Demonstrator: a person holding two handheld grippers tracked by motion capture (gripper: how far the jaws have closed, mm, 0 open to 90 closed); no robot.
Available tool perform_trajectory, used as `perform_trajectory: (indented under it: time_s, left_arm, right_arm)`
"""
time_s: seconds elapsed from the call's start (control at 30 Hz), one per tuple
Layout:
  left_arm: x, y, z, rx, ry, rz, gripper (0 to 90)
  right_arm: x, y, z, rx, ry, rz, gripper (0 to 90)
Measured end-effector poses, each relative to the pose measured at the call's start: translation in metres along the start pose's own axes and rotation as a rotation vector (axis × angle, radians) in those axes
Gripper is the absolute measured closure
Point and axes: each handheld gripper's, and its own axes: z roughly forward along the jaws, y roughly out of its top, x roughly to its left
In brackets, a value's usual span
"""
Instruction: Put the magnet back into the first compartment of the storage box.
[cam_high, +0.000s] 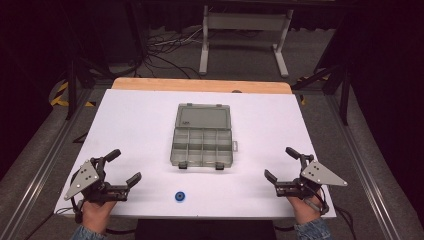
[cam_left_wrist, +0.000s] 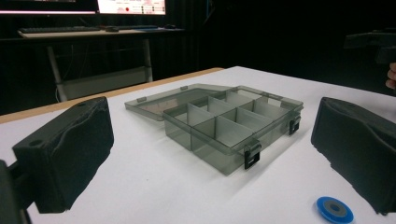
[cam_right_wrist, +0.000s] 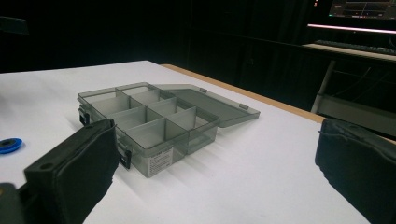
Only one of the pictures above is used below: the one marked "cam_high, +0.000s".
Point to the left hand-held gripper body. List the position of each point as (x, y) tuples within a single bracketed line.
[(100, 192)]

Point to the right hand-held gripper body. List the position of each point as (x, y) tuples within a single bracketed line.
[(316, 175)]

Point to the small blue round wheel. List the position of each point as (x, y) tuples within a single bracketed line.
[(180, 196)]

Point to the clear plastic compartment box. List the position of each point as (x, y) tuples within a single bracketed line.
[(201, 140)]

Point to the person's left hand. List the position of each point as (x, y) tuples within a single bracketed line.
[(96, 215)]

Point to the person's right hand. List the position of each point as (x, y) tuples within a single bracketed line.
[(305, 210)]

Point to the white table board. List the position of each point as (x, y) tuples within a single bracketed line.
[(140, 126)]

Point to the yellow black floor tape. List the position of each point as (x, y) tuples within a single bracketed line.
[(60, 98)]

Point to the wooden table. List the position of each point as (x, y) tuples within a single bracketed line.
[(200, 85)]

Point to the white metal stand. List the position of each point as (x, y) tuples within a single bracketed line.
[(245, 21)]

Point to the aluminium floor rail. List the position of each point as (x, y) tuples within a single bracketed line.
[(361, 166), (36, 176)]

